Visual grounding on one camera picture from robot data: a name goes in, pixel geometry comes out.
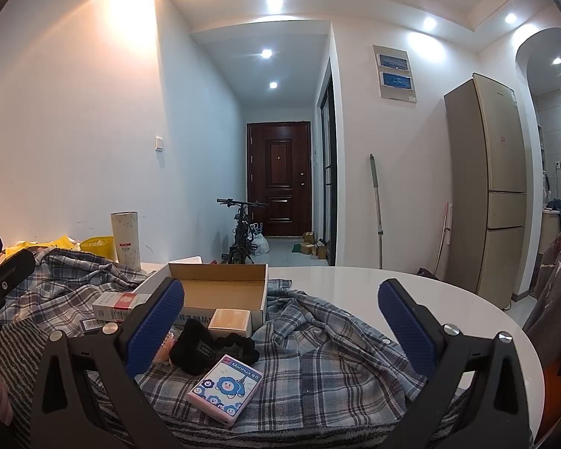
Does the yellow plastic bag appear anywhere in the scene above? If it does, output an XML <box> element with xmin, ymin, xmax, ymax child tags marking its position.
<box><xmin>4</xmin><ymin>235</ymin><xmax>76</xmax><ymax>258</ymax></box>

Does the white plastic bag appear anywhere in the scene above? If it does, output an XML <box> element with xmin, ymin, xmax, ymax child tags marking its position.
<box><xmin>249</xmin><ymin>224</ymin><xmax>270</xmax><ymax>257</ymax></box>

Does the grey brown garment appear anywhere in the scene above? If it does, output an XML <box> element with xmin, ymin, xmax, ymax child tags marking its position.
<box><xmin>524</xmin><ymin>220</ymin><xmax>561</xmax><ymax>370</ymax></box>

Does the pink flower-print tissue packet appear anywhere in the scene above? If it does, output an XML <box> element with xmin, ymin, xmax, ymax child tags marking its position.
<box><xmin>186</xmin><ymin>354</ymin><xmax>265</xmax><ymax>427</ymax></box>

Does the grey electrical panel cover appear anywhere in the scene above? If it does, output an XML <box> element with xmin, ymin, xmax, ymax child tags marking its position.
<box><xmin>373</xmin><ymin>45</ymin><xmax>418</xmax><ymax>103</ymax></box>

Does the white paper tube canister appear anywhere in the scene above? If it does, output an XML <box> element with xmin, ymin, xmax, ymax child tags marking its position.
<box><xmin>111</xmin><ymin>211</ymin><xmax>142</xmax><ymax>273</ymax></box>

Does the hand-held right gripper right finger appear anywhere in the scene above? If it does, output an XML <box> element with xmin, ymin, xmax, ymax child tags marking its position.
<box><xmin>378</xmin><ymin>278</ymin><xmax>531</xmax><ymax>449</ymax></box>

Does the black hair scrunchie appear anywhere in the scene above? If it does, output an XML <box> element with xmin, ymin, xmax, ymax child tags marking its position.
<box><xmin>212</xmin><ymin>332</ymin><xmax>260</xmax><ymax>364</ymax></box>

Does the black bicycle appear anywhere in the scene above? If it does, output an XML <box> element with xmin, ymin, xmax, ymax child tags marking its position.
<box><xmin>216</xmin><ymin>198</ymin><xmax>269</xmax><ymax>265</ymax></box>

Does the black framed glass door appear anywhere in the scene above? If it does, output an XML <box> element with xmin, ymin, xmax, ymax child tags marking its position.
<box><xmin>319</xmin><ymin>58</ymin><xmax>338</xmax><ymax>267</ymax></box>

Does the black plush toy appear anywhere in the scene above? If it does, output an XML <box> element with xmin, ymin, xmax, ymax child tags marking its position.
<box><xmin>169</xmin><ymin>319</ymin><xmax>216</xmax><ymax>376</ymax></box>

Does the yellow plastic bin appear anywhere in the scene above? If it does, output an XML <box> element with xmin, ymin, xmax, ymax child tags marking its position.
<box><xmin>79</xmin><ymin>236</ymin><xmax>116</xmax><ymax>259</ymax></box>

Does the dark brown entrance door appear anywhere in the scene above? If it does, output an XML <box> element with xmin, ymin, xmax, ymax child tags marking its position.
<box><xmin>247</xmin><ymin>122</ymin><xmax>312</xmax><ymax>238</ymax></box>

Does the beige refrigerator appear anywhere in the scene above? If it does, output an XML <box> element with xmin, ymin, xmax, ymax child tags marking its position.
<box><xmin>444</xmin><ymin>73</ymin><xmax>528</xmax><ymax>310</ymax></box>

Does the small beige box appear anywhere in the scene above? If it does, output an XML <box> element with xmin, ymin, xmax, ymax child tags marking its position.
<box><xmin>208</xmin><ymin>309</ymin><xmax>252</xmax><ymax>337</ymax></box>

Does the white tissue pack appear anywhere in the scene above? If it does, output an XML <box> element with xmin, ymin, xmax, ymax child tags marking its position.
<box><xmin>92</xmin><ymin>291</ymin><xmax>153</xmax><ymax>323</ymax></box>

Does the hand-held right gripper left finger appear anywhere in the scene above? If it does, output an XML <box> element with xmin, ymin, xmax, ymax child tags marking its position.
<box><xmin>30</xmin><ymin>277</ymin><xmax>185</xmax><ymax>449</ymax></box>

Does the dark blue cigarette pack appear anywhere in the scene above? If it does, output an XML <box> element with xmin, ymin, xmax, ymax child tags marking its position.
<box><xmin>82</xmin><ymin>319</ymin><xmax>122</xmax><ymax>336</ymax></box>

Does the wooden chair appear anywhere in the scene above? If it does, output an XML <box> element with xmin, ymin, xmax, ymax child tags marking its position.
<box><xmin>540</xmin><ymin>355</ymin><xmax>561</xmax><ymax>440</ymax></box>

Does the blue plaid shirt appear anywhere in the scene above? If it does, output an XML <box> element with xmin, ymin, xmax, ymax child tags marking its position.
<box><xmin>0</xmin><ymin>248</ymin><xmax>454</xmax><ymax>431</ymax></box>

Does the mop with metal handle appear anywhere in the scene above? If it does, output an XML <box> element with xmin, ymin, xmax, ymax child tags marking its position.
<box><xmin>369</xmin><ymin>153</ymin><xmax>385</xmax><ymax>269</ymax></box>

